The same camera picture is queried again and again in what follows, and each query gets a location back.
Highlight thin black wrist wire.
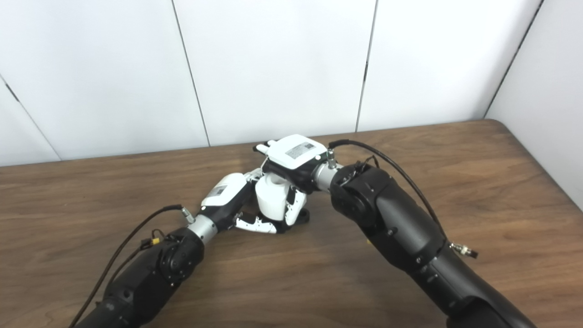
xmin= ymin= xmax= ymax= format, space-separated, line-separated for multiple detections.
xmin=355 ymin=155 xmax=381 ymax=171

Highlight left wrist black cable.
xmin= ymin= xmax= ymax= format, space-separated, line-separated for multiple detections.
xmin=68 ymin=205 xmax=196 ymax=328

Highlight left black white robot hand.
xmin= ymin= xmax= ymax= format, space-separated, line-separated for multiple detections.
xmin=197 ymin=169 xmax=278 ymax=234

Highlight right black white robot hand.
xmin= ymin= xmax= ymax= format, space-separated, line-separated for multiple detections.
xmin=253 ymin=134 xmax=329 ymax=227

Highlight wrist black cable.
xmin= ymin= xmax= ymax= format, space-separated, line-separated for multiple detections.
xmin=68 ymin=205 xmax=196 ymax=328
xmin=328 ymin=139 xmax=479 ymax=259

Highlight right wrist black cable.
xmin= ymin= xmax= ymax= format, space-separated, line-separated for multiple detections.
xmin=328 ymin=139 xmax=479 ymax=259

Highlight black flanged holder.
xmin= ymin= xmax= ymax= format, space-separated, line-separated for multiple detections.
xmin=276 ymin=207 xmax=311 ymax=234

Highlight thin wire with yellow plug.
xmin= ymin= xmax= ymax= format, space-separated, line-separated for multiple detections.
xmin=107 ymin=229 xmax=167 ymax=283

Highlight round white piece with holes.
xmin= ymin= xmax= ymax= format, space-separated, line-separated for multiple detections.
xmin=255 ymin=173 xmax=292 ymax=222

